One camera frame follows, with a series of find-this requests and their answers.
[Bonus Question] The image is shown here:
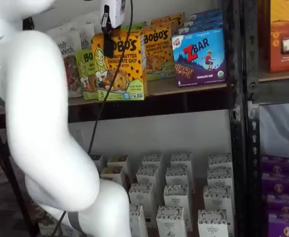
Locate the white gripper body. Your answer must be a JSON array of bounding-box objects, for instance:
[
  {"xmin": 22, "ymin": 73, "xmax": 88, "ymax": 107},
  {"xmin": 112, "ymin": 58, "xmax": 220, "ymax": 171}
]
[{"xmin": 99, "ymin": 0, "xmax": 127, "ymax": 29}]

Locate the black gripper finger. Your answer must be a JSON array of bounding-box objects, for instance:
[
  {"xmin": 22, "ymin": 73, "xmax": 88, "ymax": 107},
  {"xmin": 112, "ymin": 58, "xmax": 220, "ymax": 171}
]
[{"xmin": 101, "ymin": 4, "xmax": 114, "ymax": 57}]

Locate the green Bobo's apple pie box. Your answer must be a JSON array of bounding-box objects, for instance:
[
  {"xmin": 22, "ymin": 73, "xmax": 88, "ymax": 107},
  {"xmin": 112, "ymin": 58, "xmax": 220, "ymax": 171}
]
[
  {"xmin": 74, "ymin": 48, "xmax": 99, "ymax": 101},
  {"xmin": 121, "ymin": 22, "xmax": 148, "ymax": 34}
]

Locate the wooden shelf board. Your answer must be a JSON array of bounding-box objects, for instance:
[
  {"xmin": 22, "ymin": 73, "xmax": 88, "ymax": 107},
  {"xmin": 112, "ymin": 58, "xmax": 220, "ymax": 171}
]
[
  {"xmin": 0, "ymin": 78, "xmax": 228, "ymax": 117},
  {"xmin": 259, "ymin": 71, "xmax": 289, "ymax": 82}
]

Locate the blue Zbar chocolate chip box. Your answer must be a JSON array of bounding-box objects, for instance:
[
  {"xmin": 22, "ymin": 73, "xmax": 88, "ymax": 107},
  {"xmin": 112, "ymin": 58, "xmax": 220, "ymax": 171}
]
[
  {"xmin": 189, "ymin": 8, "xmax": 222, "ymax": 21},
  {"xmin": 171, "ymin": 27, "xmax": 227, "ymax": 87},
  {"xmin": 183, "ymin": 14, "xmax": 223, "ymax": 27},
  {"xmin": 178, "ymin": 21, "xmax": 224, "ymax": 35}
]

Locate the large orange cereal box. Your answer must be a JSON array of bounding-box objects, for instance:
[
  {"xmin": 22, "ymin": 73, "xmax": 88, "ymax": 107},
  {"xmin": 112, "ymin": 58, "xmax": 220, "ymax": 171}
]
[{"xmin": 259, "ymin": 0, "xmax": 289, "ymax": 74}]

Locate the black metal shelf rack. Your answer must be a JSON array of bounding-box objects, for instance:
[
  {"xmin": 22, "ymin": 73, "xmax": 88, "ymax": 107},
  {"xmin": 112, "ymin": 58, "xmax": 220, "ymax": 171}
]
[{"xmin": 0, "ymin": 0, "xmax": 248, "ymax": 237}]

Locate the dark grey metal shelf rack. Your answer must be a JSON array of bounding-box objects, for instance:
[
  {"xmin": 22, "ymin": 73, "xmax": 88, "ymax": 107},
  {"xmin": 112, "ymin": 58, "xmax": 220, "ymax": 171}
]
[{"xmin": 243, "ymin": 0, "xmax": 289, "ymax": 237}]

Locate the box with cookie print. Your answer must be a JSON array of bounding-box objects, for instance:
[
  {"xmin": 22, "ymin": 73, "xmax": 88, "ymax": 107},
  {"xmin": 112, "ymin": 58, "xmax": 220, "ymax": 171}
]
[{"xmin": 30, "ymin": 199, "xmax": 53, "ymax": 224}]

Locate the purple snack box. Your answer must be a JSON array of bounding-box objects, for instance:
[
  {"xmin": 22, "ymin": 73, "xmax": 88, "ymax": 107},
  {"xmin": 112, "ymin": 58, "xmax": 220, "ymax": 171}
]
[
  {"xmin": 261, "ymin": 155, "xmax": 289, "ymax": 176},
  {"xmin": 266, "ymin": 194, "xmax": 289, "ymax": 218},
  {"xmin": 267, "ymin": 213, "xmax": 289, "ymax": 237},
  {"xmin": 261, "ymin": 172, "xmax": 289, "ymax": 198}
]

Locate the white purely elizabeth granola bag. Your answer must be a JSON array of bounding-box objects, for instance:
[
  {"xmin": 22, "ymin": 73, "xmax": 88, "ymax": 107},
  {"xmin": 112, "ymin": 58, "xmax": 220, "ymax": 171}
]
[{"xmin": 79, "ymin": 12, "xmax": 103, "ymax": 50}]

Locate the purely elizabeth granola bag red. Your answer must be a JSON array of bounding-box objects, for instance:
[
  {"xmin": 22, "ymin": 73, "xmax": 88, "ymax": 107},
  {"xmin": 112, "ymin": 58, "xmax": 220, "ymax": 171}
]
[{"xmin": 44, "ymin": 24, "xmax": 84, "ymax": 98}]

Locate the white carton with colourful print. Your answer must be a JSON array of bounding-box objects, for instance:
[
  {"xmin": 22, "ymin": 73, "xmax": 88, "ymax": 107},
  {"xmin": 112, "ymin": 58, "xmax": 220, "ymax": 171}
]
[
  {"xmin": 107, "ymin": 155, "xmax": 130, "ymax": 173},
  {"xmin": 90, "ymin": 154, "xmax": 104, "ymax": 171},
  {"xmin": 100, "ymin": 165, "xmax": 125, "ymax": 185}
]

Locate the white Organic Pantry carton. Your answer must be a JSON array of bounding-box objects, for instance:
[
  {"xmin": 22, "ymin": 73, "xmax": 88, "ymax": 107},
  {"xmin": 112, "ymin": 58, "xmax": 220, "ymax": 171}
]
[
  {"xmin": 129, "ymin": 203, "xmax": 149, "ymax": 237},
  {"xmin": 207, "ymin": 167, "xmax": 234, "ymax": 189},
  {"xmin": 165, "ymin": 165, "xmax": 191, "ymax": 188},
  {"xmin": 129, "ymin": 183, "xmax": 155, "ymax": 228},
  {"xmin": 198, "ymin": 209, "xmax": 229, "ymax": 237},
  {"xmin": 170, "ymin": 152, "xmax": 192, "ymax": 171},
  {"xmin": 203, "ymin": 185, "xmax": 234, "ymax": 213},
  {"xmin": 163, "ymin": 184, "xmax": 192, "ymax": 232},
  {"xmin": 142, "ymin": 153, "xmax": 164, "ymax": 171},
  {"xmin": 208, "ymin": 153, "xmax": 233, "ymax": 171},
  {"xmin": 156, "ymin": 206, "xmax": 187, "ymax": 237},
  {"xmin": 136, "ymin": 165, "xmax": 161, "ymax": 188}
]

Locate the black cable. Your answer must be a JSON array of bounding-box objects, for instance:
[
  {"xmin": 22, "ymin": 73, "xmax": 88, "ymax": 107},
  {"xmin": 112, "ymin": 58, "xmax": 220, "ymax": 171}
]
[{"xmin": 52, "ymin": 0, "xmax": 135, "ymax": 237}]

